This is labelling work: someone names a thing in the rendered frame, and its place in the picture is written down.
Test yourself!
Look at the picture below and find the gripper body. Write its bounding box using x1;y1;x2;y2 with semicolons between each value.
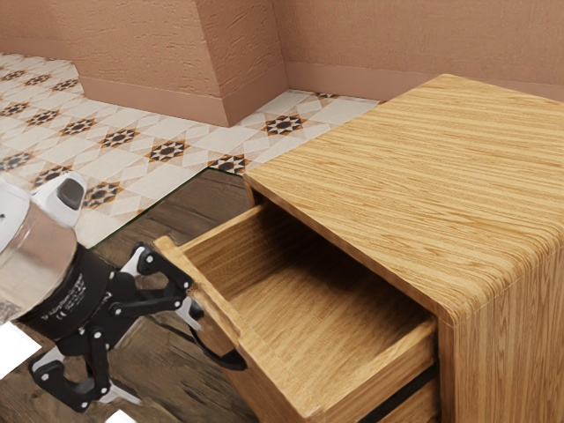
19;249;138;354

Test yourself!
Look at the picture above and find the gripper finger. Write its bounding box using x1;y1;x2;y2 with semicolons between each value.
27;326;143;414
109;243;206;332

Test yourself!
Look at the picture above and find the wooden drawer with black handle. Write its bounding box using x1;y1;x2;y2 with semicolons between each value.
153;204;440;423

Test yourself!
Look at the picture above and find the wooden cabinet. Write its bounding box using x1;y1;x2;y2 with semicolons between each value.
243;73;564;423

